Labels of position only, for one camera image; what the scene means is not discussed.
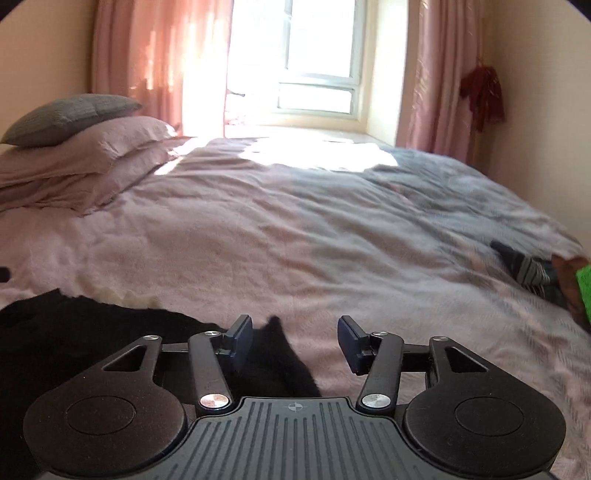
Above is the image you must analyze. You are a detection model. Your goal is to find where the black sweater white collar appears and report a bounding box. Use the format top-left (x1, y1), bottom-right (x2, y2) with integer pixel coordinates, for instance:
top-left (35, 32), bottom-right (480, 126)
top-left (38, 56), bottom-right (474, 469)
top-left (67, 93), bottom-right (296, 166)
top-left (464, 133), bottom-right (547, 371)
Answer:
top-left (0, 287), bottom-right (323, 480)

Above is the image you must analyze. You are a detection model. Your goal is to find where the lower pink pillow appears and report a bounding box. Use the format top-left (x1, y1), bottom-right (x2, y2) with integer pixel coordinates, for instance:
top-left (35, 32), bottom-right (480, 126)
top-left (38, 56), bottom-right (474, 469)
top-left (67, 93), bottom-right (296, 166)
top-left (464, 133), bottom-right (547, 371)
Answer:
top-left (1, 139), bottom-right (184, 215)

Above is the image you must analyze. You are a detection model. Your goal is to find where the pink pillow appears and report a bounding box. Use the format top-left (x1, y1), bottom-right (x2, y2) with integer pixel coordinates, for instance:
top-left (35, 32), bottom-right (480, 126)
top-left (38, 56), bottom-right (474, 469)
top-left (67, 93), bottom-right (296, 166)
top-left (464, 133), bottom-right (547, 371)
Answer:
top-left (1, 139), bottom-right (184, 215)
top-left (1, 116), bottom-right (176, 187)

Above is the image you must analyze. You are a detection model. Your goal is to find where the upper pink pillow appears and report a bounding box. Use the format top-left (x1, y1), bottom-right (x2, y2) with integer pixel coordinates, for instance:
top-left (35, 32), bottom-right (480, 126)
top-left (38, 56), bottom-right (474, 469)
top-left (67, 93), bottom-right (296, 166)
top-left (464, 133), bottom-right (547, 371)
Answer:
top-left (1, 116), bottom-right (176, 187)

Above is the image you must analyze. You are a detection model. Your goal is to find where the pink grey duvet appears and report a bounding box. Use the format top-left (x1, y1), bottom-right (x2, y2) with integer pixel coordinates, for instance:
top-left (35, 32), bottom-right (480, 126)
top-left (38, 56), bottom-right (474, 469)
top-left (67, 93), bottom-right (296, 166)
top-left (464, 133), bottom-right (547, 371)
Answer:
top-left (1, 139), bottom-right (590, 479)

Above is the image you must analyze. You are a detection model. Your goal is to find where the grey checked pillow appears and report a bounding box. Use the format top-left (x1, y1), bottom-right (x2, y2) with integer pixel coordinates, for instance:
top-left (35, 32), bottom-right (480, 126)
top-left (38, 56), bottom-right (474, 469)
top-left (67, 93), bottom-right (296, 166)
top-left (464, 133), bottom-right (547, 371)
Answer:
top-left (1, 94), bottom-right (142, 148)

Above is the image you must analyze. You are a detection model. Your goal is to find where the striped dark sock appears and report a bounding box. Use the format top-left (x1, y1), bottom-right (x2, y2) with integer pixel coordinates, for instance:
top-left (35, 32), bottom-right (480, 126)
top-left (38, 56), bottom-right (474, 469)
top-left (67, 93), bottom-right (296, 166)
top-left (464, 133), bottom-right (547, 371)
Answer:
top-left (490, 240), bottom-right (567, 308)

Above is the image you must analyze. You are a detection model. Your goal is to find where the green knitted garment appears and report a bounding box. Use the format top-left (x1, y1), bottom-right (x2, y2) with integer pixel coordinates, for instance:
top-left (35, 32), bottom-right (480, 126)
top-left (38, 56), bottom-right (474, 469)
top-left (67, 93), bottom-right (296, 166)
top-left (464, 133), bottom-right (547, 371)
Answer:
top-left (575, 265), bottom-right (591, 322)

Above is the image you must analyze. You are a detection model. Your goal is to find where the left pink curtain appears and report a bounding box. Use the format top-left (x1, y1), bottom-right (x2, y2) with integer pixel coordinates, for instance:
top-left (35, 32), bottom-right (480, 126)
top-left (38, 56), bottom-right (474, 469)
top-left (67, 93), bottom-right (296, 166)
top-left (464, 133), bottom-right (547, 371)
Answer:
top-left (91, 0), bottom-right (233, 142)

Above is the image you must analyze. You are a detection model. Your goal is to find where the pink curtain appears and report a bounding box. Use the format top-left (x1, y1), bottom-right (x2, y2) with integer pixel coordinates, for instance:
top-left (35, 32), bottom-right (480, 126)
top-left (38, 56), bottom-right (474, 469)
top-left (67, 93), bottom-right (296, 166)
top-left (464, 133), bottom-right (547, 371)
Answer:
top-left (396, 1), bottom-right (482, 162)
top-left (91, 0), bottom-right (233, 142)

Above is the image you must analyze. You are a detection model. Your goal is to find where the red hanging garment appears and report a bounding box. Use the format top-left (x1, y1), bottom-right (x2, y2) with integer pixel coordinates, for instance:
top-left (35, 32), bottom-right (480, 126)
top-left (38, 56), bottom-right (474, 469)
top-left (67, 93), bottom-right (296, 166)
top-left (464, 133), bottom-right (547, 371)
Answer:
top-left (460, 66), bottom-right (505, 133)

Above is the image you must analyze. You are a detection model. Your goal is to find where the right pink curtain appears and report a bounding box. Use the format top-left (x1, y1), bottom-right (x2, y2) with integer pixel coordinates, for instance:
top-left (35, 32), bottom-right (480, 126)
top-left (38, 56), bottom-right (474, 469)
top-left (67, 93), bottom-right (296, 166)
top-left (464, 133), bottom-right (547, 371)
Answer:
top-left (396, 1), bottom-right (482, 162)

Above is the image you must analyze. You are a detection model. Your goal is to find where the white window frame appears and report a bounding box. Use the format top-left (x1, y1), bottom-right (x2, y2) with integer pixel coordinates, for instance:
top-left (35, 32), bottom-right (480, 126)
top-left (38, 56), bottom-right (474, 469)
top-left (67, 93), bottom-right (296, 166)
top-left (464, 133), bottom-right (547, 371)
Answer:
top-left (225, 0), bottom-right (367, 125)

